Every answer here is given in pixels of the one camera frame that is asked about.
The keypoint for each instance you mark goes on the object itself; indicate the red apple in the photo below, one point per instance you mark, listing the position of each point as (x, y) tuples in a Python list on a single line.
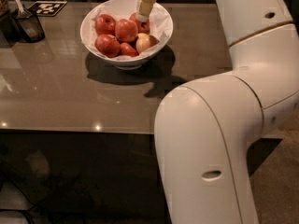
[(108, 45), (105, 25), (126, 30), (143, 27), (128, 50)]

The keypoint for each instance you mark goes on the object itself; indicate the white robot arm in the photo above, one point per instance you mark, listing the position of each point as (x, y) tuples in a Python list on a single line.
[(204, 128)]

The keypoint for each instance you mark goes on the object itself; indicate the yellow pale apple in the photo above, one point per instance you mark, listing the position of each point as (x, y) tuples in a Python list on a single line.
[(145, 41)]

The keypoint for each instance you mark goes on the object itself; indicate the white ceramic bowl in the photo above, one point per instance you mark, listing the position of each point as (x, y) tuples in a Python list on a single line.
[(124, 62)]

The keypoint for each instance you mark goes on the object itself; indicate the black white marker tag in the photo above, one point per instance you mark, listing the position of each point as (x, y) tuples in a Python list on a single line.
[(47, 8)]

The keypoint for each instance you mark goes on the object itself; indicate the black cup holder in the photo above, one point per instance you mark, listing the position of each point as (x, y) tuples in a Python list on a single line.
[(28, 25)]

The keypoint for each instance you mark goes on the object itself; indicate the white handled utensil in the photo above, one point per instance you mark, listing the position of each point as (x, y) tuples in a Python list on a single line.
[(17, 2)]

